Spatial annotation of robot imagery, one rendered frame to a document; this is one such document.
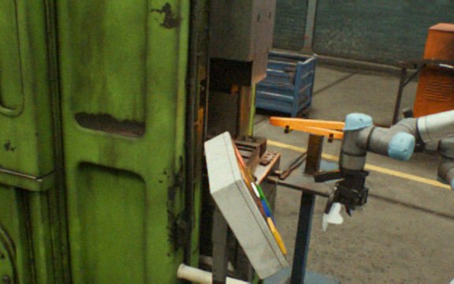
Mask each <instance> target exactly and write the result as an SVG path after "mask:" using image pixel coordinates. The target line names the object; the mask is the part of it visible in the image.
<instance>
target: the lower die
mask: <svg viewBox="0 0 454 284"><path fill-rule="evenodd" d="M215 137H216V136H214V135H209V134H207V138H211V139H214V138H215ZM233 141H234V143H238V144H247V145H252V146H256V149H255V152H254V149H253V148H244V147H239V146H236V147H237V149H238V152H239V153H240V155H241V157H242V159H243V161H244V163H246V164H247V168H248V169H249V171H251V170H252V169H253V167H254V166H255V164H256V163H257V162H258V160H259V154H260V144H257V143H252V142H247V141H242V140H233ZM205 163H206V149H205V150H203V166H205Z"/></svg>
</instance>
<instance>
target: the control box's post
mask: <svg viewBox="0 0 454 284"><path fill-rule="evenodd" d="M215 211H220V212H221V210H220V209H219V206H218V205H217V204H215ZM228 256H229V242H228V243H227V245H223V244H219V243H215V242H214V247H213V261H212V275H211V278H212V283H211V284H226V276H227V267H228Z"/></svg>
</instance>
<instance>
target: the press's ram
mask: <svg viewBox="0 0 454 284"><path fill-rule="evenodd" d="M275 2H277V0H213V5H212V23H211V41H210V57H211V58H222V59H228V60H237V61H243V62H249V61H251V60H253V59H254V58H257V57H259V56H262V55H264V54H266V53H268V52H270V51H271V47H272V38H273V29H274V11H276V6H275Z"/></svg>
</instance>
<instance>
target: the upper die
mask: <svg viewBox="0 0 454 284"><path fill-rule="evenodd" d="M267 60H268V53H266V54H264V55H262V56H259V57H257V58H254V59H253V60H251V61H249V62H243V61H237V60H228V59H222V58H210V74H209V81H211V82H217V83H223V84H235V85H241V86H248V87H252V86H253V85H255V84H257V83H258V82H260V81H261V80H262V79H263V78H264V77H266V70H267Z"/></svg>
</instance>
